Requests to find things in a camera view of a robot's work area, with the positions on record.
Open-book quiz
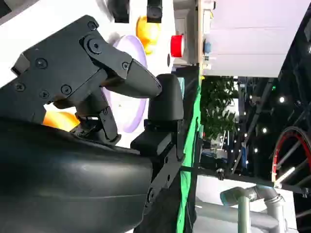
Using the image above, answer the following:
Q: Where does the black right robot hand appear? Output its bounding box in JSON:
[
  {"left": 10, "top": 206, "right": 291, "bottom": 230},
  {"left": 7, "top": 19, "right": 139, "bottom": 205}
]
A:
[{"left": 0, "top": 15, "right": 184, "bottom": 233}]

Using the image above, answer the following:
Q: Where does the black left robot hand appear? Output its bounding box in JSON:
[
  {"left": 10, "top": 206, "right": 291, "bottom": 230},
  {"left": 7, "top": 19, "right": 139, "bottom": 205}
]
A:
[{"left": 113, "top": 0, "right": 163, "bottom": 24}]

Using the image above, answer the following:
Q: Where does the orange and white bread roll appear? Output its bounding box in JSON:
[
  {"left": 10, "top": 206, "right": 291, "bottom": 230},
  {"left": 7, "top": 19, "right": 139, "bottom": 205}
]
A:
[
  {"left": 135, "top": 16, "right": 161, "bottom": 55},
  {"left": 43, "top": 110, "right": 80, "bottom": 133}
]

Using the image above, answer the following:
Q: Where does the red emergency stop button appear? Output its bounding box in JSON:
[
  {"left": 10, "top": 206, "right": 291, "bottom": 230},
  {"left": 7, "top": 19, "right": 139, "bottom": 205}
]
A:
[{"left": 170, "top": 34, "right": 186, "bottom": 58}]

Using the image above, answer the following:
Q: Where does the white control box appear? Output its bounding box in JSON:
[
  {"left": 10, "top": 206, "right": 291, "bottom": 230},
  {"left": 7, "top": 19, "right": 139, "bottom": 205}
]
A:
[{"left": 173, "top": 16, "right": 200, "bottom": 67}]

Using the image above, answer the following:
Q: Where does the lilac plate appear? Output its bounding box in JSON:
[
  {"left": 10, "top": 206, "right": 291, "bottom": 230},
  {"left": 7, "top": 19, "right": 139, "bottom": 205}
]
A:
[{"left": 99, "top": 34, "right": 148, "bottom": 133}]

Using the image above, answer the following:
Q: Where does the white cabinet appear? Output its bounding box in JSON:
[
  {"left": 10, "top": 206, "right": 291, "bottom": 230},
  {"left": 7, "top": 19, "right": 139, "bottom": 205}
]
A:
[{"left": 198, "top": 0, "right": 310, "bottom": 79}]

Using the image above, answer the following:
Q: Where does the green cloth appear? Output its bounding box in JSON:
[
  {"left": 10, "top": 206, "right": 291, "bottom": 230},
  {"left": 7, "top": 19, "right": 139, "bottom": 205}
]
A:
[{"left": 175, "top": 75, "right": 204, "bottom": 233}]

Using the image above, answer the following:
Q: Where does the green leafy plant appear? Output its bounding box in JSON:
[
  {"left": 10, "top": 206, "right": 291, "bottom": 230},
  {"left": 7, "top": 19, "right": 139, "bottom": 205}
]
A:
[{"left": 201, "top": 76, "right": 240, "bottom": 142}]

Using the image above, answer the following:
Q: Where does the red-rimmed wheel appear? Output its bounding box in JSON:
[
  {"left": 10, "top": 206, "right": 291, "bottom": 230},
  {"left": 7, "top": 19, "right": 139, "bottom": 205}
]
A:
[{"left": 270, "top": 125, "right": 311, "bottom": 189}]

